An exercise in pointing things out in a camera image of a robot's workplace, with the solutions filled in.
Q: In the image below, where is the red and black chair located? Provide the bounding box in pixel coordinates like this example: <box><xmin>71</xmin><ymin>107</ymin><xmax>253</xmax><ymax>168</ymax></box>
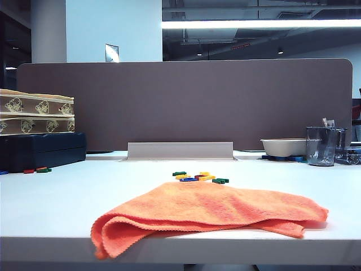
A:
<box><xmin>351</xmin><ymin>88</ymin><xmax>361</xmax><ymax>121</ymax></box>

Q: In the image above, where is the tan patterned box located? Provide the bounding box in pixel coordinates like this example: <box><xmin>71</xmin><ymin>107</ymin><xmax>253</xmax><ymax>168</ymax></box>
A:
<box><xmin>0</xmin><ymin>113</ymin><xmax>76</xmax><ymax>136</ymax></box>
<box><xmin>0</xmin><ymin>88</ymin><xmax>75</xmax><ymax>116</ymax></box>

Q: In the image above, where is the dark blue case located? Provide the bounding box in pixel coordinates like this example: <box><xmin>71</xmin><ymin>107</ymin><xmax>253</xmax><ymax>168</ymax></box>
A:
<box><xmin>0</xmin><ymin>132</ymin><xmax>87</xmax><ymax>173</ymax></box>

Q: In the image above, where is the white round column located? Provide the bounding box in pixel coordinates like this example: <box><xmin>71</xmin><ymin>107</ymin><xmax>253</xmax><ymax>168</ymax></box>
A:
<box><xmin>30</xmin><ymin>0</ymin><xmax>67</xmax><ymax>64</ymax></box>

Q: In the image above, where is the wall sign plate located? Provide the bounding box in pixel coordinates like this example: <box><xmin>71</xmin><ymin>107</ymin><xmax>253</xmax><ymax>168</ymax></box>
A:
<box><xmin>105</xmin><ymin>43</ymin><xmax>120</xmax><ymax>63</ymax></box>

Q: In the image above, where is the brown desk divider panel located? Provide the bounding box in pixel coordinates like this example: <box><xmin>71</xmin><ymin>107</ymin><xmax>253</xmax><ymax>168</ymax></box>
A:
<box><xmin>16</xmin><ymin>58</ymin><xmax>354</xmax><ymax>152</ymax></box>

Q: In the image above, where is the clear grey plastic cup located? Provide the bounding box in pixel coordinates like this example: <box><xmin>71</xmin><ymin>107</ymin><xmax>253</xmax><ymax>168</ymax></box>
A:
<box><xmin>305</xmin><ymin>126</ymin><xmax>338</xmax><ymax>167</ymax></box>

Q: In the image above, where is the clear glass jar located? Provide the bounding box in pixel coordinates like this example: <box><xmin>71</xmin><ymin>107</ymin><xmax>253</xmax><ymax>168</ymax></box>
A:
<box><xmin>335</xmin><ymin>127</ymin><xmax>349</xmax><ymax>151</ymax></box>

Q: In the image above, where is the grey cable tray flap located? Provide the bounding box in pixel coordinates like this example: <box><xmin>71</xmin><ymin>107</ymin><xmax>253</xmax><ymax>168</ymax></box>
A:
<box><xmin>127</xmin><ymin>141</ymin><xmax>234</xmax><ymax>160</ymax></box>

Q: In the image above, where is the clear plastic packaging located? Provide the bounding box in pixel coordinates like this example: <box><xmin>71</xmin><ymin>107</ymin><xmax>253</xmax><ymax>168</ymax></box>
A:
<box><xmin>334</xmin><ymin>147</ymin><xmax>361</xmax><ymax>166</ymax></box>

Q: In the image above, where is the orange microfibre cloth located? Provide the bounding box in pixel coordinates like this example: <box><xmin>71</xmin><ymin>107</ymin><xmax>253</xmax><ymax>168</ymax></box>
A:
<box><xmin>90</xmin><ymin>181</ymin><xmax>329</xmax><ymax>260</ymax></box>

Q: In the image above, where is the white paper bowl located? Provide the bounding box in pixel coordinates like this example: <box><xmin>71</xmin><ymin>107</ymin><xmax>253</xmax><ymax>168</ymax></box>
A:
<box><xmin>259</xmin><ymin>138</ymin><xmax>309</xmax><ymax>158</ymax></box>

